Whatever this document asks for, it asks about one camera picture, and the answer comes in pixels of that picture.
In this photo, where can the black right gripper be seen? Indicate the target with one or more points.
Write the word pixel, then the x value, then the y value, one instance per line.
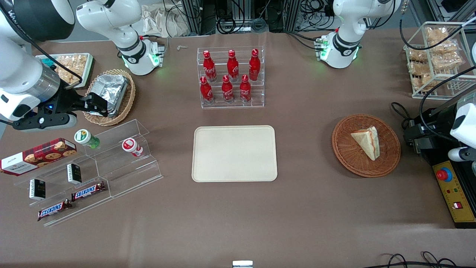
pixel 66 101

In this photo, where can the triangular sandwich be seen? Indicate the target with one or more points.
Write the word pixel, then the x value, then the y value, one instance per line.
pixel 366 143

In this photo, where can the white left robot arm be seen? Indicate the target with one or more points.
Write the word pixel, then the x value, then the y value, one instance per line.
pixel 349 33

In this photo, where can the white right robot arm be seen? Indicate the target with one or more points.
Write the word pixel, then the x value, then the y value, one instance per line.
pixel 111 18

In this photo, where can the light tan wicker basket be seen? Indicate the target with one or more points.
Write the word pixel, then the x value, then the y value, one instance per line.
pixel 128 101

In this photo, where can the pale green snack tray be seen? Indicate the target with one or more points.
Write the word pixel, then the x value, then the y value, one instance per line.
pixel 90 69

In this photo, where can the beige plastic tray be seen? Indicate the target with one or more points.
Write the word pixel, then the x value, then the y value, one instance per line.
pixel 234 154

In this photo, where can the dark brown round wicker basket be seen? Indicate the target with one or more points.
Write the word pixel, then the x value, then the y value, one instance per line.
pixel 349 160

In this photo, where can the aluminium foil container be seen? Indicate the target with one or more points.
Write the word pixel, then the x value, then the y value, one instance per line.
pixel 111 87

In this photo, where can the green cap drink bottle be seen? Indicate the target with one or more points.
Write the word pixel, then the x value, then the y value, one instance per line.
pixel 83 136

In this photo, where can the clear bagged crackers pile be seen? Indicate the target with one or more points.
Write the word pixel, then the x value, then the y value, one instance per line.
pixel 70 67

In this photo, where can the red white yogurt bottle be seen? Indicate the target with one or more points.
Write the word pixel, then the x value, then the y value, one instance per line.
pixel 130 145

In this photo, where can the small black white box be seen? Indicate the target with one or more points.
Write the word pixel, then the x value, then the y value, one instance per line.
pixel 74 174
pixel 37 190

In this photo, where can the clear acrylic stepped shelf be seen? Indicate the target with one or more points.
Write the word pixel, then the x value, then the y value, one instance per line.
pixel 130 175

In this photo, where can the red tartan cookie box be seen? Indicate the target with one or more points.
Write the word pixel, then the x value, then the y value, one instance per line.
pixel 37 156

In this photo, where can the snickers chocolate bar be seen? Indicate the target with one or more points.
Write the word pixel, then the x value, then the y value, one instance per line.
pixel 54 210
pixel 88 191

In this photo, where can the small clear plastic piece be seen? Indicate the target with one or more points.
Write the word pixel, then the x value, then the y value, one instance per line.
pixel 182 47

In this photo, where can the red cola bottle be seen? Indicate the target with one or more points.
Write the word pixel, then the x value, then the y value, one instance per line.
pixel 206 91
pixel 232 67
pixel 254 67
pixel 245 90
pixel 227 91
pixel 209 69

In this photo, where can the clear acrylic bottle rack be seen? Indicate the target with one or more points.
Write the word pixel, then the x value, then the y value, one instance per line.
pixel 257 101

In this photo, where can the clear bag of crackers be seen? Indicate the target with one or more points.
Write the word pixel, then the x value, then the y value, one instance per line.
pixel 422 81
pixel 437 34
pixel 446 48
pixel 418 55
pixel 420 68
pixel 448 61

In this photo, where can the black appliance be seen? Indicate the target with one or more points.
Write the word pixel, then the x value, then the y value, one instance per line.
pixel 431 154

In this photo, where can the red emergency stop button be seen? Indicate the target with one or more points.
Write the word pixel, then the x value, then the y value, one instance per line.
pixel 444 175

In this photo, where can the yellow control panel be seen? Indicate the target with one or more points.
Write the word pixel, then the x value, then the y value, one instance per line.
pixel 455 193

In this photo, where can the black right wrist camera bar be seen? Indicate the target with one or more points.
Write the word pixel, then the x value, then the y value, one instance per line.
pixel 41 124

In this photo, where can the aluminium extrusion frame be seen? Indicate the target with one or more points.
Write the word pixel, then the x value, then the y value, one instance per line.
pixel 293 15
pixel 191 16

